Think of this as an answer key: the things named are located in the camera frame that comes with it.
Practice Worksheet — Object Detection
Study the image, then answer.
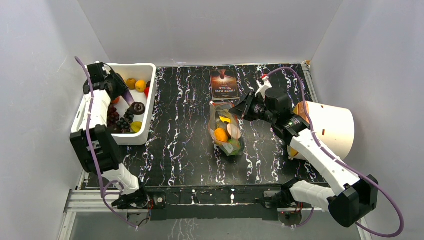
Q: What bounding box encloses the green round fruit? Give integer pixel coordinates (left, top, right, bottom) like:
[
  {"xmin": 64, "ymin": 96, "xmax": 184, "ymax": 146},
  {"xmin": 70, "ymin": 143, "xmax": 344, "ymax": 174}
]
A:
[{"xmin": 228, "ymin": 138, "xmax": 242, "ymax": 156}]

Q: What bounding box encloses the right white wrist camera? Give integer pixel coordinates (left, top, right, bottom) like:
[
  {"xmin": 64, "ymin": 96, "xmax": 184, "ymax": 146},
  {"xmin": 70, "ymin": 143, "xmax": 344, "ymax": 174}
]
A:
[{"xmin": 255, "ymin": 74, "xmax": 272, "ymax": 98}]

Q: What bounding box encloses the brown yellow round fruit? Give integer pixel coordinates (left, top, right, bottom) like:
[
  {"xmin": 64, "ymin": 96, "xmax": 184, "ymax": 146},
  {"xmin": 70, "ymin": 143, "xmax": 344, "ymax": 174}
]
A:
[{"xmin": 125, "ymin": 78, "xmax": 137, "ymax": 90}]

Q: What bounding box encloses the orange fruit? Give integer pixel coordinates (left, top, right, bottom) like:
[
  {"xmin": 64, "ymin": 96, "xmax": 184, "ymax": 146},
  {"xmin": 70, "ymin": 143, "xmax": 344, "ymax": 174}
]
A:
[{"xmin": 213, "ymin": 127, "xmax": 229, "ymax": 143}]

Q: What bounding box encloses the beige onion half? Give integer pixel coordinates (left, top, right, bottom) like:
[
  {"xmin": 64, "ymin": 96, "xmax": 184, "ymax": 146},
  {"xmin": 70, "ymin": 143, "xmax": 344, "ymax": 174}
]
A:
[{"xmin": 226, "ymin": 123, "xmax": 242, "ymax": 140}]

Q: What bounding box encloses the black grape bunch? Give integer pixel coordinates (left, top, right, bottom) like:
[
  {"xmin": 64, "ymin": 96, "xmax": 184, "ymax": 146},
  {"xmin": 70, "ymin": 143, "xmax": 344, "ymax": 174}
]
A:
[{"xmin": 116, "ymin": 110, "xmax": 135, "ymax": 133}]

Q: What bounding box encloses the yellow lemon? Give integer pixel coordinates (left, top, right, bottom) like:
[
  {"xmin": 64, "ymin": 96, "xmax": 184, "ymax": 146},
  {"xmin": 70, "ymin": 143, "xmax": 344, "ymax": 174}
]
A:
[{"xmin": 130, "ymin": 121, "xmax": 143, "ymax": 133}]

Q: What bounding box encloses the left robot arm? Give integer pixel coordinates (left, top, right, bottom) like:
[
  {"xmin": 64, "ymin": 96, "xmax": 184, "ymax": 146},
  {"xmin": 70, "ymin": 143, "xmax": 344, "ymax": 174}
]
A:
[{"xmin": 69, "ymin": 62, "xmax": 151, "ymax": 210}]

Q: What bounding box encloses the dark red grape bunch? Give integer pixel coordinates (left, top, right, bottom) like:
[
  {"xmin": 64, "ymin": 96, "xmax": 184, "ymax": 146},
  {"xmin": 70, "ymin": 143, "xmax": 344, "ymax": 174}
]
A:
[{"xmin": 106, "ymin": 104, "xmax": 120, "ymax": 127}]

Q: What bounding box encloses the yellow pear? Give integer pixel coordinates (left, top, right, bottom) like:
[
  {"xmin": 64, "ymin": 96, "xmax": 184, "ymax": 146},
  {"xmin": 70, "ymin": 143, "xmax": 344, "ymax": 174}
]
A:
[{"xmin": 219, "ymin": 116, "xmax": 231, "ymax": 124}]

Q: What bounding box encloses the book with dark cover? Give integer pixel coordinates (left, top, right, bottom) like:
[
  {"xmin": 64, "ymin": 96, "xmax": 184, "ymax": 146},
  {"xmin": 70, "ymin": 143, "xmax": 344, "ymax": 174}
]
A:
[{"xmin": 209, "ymin": 69, "xmax": 240, "ymax": 101}]

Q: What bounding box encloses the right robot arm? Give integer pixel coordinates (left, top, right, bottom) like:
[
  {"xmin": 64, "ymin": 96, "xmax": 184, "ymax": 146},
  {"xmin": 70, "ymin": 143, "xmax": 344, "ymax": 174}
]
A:
[{"xmin": 229, "ymin": 88, "xmax": 378, "ymax": 228}]

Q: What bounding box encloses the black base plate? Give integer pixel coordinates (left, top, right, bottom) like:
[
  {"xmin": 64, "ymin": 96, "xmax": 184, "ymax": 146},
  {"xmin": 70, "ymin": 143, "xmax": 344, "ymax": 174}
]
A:
[{"xmin": 147, "ymin": 184, "xmax": 289, "ymax": 221}]

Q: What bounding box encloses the red fruit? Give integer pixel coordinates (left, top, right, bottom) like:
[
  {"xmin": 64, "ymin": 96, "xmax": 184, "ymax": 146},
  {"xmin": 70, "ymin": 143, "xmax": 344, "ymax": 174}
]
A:
[{"xmin": 144, "ymin": 87, "xmax": 150, "ymax": 98}]

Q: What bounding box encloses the orange persimmon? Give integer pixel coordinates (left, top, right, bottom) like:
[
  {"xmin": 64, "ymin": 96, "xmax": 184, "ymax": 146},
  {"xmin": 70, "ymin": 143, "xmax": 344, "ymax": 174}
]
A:
[{"xmin": 111, "ymin": 97, "xmax": 121, "ymax": 105}]

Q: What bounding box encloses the purple eggplant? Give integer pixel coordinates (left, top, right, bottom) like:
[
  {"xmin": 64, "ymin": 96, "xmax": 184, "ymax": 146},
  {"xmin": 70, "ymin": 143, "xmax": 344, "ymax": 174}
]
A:
[{"xmin": 121, "ymin": 90, "xmax": 136, "ymax": 106}]

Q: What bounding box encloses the white cylinder orange lid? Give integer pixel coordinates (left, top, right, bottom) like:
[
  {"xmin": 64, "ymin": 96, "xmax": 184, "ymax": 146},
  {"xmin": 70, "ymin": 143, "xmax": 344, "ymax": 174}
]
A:
[{"xmin": 293, "ymin": 101, "xmax": 355, "ymax": 161}]

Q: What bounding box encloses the white plastic bin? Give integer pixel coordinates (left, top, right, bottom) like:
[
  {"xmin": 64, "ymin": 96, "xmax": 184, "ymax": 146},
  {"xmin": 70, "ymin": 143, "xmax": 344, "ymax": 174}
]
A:
[{"xmin": 90, "ymin": 63, "xmax": 157, "ymax": 146}]

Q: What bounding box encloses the aluminium frame rail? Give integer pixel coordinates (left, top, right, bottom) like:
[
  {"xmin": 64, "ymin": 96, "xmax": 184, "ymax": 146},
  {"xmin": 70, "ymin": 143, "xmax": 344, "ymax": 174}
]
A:
[{"xmin": 58, "ymin": 185, "xmax": 358, "ymax": 240}]

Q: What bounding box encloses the clear zip top bag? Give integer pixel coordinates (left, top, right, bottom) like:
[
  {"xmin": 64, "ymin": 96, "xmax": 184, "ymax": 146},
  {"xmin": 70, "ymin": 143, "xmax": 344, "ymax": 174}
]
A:
[{"xmin": 208, "ymin": 101, "xmax": 245, "ymax": 156}]

